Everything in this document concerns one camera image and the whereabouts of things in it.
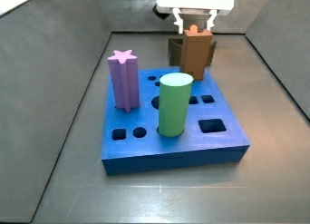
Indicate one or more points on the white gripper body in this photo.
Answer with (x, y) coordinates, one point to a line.
(194, 7)

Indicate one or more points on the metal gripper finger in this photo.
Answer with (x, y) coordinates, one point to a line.
(210, 21)
(178, 21)

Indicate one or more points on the dark grey regrasp stand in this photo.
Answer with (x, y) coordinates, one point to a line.
(175, 44)

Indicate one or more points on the blue foam fixture block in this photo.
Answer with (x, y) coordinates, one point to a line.
(213, 139)

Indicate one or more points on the brown grooved peg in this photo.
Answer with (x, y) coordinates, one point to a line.
(195, 51)

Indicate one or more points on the purple star-shaped peg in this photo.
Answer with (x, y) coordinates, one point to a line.
(123, 73)

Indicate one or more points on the green cylinder peg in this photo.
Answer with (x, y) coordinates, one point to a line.
(175, 90)

